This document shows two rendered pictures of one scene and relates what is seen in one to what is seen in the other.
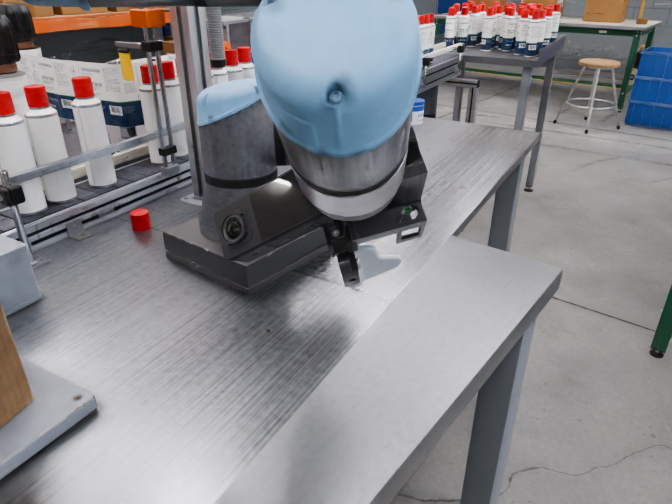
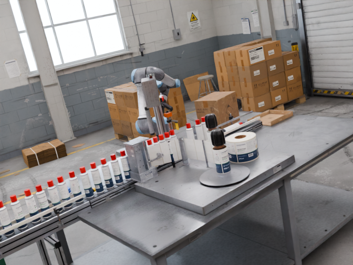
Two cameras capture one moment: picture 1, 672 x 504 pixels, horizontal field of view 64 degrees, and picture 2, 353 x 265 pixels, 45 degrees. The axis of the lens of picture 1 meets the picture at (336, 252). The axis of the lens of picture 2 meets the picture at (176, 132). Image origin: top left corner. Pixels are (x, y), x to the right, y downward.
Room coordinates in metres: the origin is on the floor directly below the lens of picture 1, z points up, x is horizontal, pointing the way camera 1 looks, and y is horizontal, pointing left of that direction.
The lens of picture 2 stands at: (3.85, 1.62, 1.87)
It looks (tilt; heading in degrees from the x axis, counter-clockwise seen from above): 15 degrees down; 204
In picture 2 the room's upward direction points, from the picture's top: 12 degrees counter-clockwise
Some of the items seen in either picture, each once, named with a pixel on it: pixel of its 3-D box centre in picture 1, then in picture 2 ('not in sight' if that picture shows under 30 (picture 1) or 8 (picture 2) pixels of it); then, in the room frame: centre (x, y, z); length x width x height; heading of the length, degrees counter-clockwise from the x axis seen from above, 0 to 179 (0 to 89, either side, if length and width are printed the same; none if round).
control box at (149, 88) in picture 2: not in sight; (151, 91); (1.15, 0.29, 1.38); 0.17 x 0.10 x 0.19; 25
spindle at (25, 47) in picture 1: (25, 60); (220, 152); (1.55, 0.85, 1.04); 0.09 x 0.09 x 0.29
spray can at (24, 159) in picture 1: (15, 154); (205, 130); (0.88, 0.54, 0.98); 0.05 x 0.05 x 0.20
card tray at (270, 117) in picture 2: not in sight; (270, 117); (0.23, 0.91, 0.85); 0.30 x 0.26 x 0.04; 150
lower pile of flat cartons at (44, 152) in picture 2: not in sight; (43, 152); (-1.57, -3.24, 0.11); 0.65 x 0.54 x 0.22; 139
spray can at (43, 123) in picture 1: (49, 145); (199, 132); (0.93, 0.51, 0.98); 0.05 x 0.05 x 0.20
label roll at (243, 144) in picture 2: not in sight; (241, 147); (1.25, 0.90, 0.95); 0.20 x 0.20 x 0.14
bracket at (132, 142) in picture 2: (224, 19); (136, 141); (1.51, 0.29, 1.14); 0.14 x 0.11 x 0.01; 150
